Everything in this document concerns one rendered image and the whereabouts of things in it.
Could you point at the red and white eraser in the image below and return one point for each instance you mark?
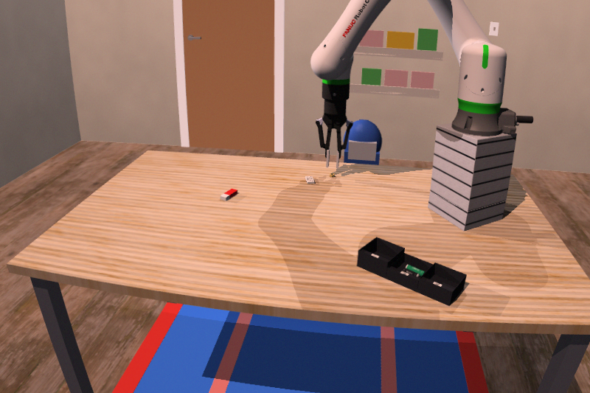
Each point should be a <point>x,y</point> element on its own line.
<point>229,194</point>

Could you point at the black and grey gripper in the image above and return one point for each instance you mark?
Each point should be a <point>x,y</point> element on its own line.
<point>338,111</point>

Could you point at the black three-compartment bin rack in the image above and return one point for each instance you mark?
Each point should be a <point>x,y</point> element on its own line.
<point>439,282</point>

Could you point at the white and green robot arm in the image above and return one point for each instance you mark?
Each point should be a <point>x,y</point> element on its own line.
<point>482,65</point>

